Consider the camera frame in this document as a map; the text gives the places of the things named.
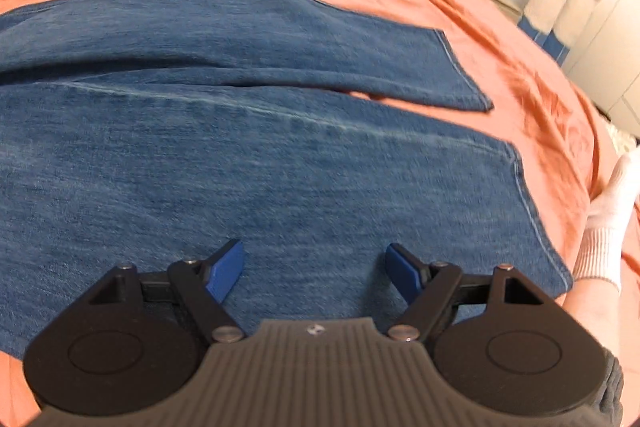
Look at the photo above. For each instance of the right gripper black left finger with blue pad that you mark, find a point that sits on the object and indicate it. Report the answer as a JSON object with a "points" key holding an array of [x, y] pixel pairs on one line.
{"points": [[200, 287]]}

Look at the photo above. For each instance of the bare forearm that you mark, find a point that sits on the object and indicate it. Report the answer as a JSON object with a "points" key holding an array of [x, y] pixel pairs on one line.
{"points": [[593, 303]]}

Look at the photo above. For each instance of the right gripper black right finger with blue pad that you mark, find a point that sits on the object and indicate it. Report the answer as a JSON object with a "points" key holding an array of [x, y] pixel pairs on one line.
{"points": [[429, 291]]}

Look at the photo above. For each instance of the blue denim pants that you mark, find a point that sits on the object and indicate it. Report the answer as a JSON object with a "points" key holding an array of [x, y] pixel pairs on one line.
{"points": [[155, 130]]}

